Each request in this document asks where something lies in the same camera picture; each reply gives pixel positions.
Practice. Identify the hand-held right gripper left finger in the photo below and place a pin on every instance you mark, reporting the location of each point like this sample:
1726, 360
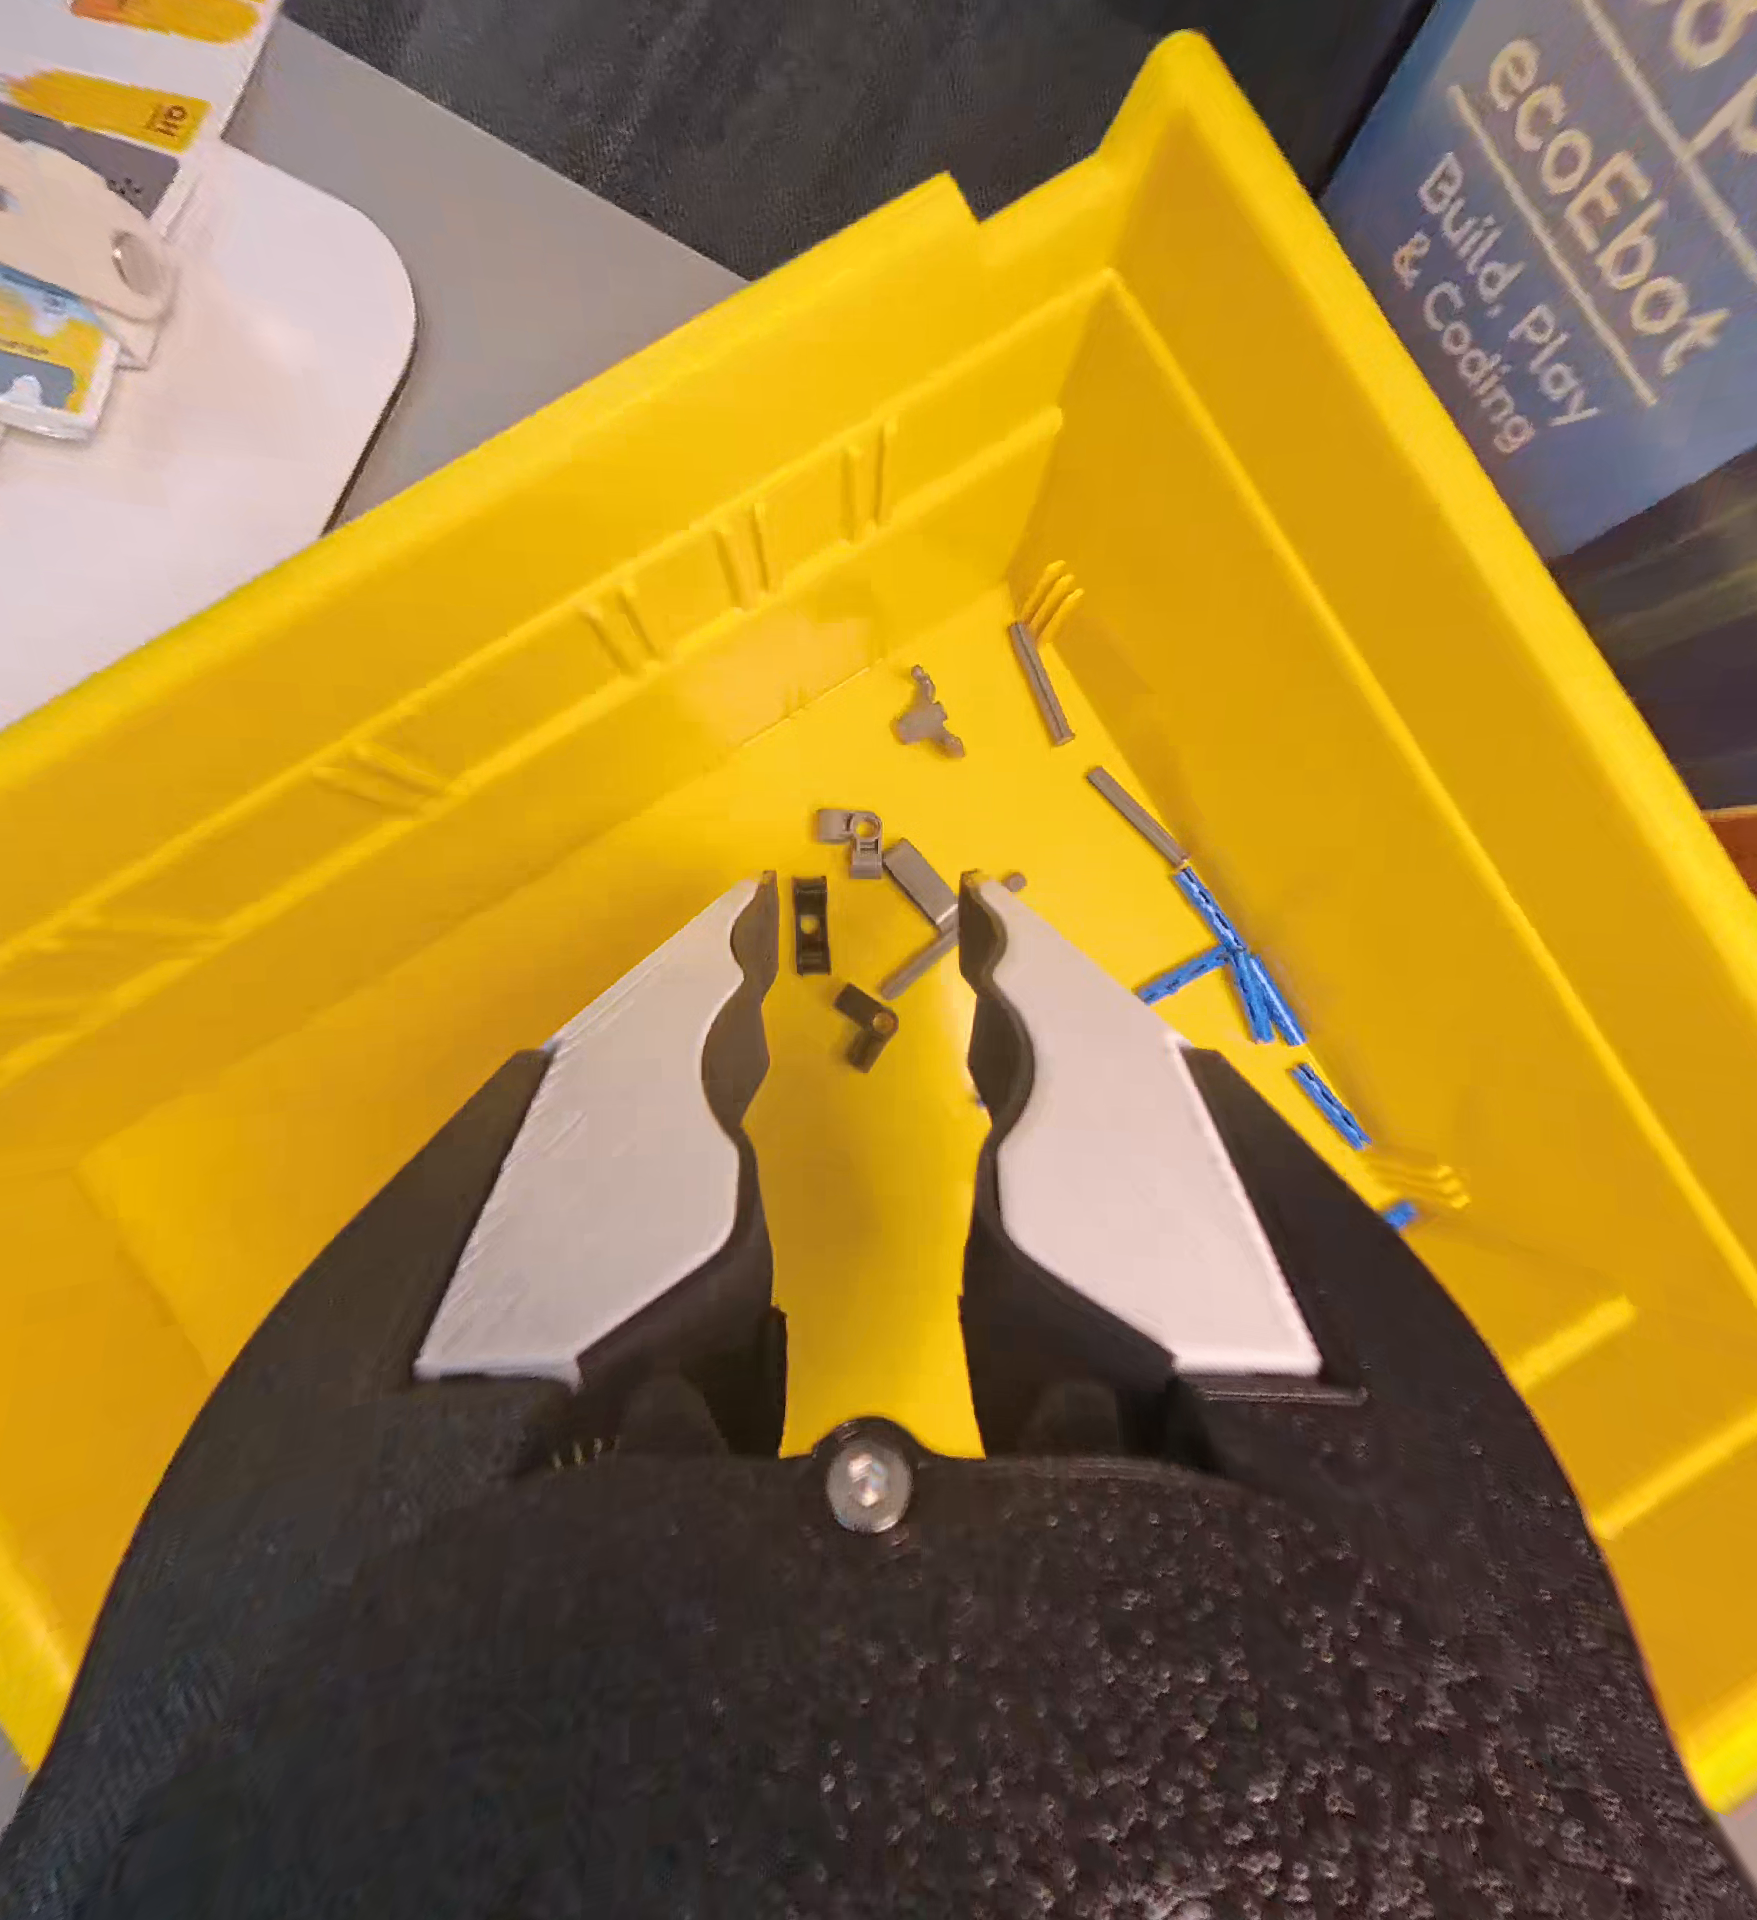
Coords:
594, 1200

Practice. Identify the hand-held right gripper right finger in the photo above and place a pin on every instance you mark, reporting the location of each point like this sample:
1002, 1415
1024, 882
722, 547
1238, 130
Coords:
1148, 1200

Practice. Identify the yellow plastic bin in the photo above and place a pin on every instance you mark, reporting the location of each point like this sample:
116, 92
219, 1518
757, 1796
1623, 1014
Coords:
368, 1049

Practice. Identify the black brick with holes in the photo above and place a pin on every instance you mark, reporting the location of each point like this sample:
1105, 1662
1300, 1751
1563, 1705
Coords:
810, 927

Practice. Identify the white desk stand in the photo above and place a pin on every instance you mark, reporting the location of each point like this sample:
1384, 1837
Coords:
219, 494

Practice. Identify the grey desk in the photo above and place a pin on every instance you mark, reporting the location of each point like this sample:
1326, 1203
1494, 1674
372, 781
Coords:
519, 302

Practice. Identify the dark angled connector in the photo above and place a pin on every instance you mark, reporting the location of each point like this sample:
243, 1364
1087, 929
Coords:
865, 1036

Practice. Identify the long grey stop axle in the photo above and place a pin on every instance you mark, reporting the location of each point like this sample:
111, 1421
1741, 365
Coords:
917, 965

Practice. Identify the grey axle rod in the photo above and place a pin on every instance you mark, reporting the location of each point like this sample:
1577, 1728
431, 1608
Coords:
1136, 818
1044, 687

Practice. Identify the grey curved tile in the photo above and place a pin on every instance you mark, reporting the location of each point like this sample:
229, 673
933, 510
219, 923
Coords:
921, 882

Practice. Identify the grey connector with hole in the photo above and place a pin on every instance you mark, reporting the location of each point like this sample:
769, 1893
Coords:
855, 840

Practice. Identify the grey T-shaped connector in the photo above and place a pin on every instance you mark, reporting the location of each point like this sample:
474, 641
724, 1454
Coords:
927, 723

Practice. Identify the blue-grey toy box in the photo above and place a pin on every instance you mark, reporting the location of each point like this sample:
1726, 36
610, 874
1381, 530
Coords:
1642, 225

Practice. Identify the yellow grey instruction booklet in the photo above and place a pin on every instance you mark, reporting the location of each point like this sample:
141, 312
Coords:
52, 149

